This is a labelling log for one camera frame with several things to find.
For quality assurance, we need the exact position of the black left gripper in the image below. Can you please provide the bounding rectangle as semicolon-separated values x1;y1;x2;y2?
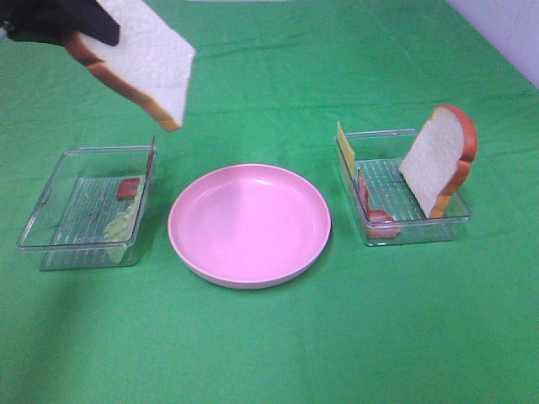
1;0;120;46

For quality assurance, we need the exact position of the bread slice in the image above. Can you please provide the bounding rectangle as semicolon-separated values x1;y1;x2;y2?
399;104;478;218
62;1;195;131

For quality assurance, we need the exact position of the bacon strip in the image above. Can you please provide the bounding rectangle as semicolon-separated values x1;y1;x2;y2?
357;170;401;239
115;135;157;201

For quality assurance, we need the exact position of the green lettuce leaf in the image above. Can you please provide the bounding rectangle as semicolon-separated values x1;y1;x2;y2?
104;184;145;243

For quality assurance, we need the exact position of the yellow cheese slice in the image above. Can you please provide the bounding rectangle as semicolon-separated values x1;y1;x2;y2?
337;121;356;177

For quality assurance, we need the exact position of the clear left plastic container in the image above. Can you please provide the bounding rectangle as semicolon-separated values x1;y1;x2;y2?
18;145;155;271

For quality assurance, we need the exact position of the clear plastic container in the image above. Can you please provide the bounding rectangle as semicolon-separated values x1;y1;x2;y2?
335;129;471;247
18;145;155;271

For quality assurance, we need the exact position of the pink round plate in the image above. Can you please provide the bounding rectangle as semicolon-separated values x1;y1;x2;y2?
168;163;332;290

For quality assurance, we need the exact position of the clear right plastic container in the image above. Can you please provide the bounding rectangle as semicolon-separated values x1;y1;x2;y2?
335;129;471;247

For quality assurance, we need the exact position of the green tablecloth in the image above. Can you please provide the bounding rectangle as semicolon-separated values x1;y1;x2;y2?
1;1;538;403

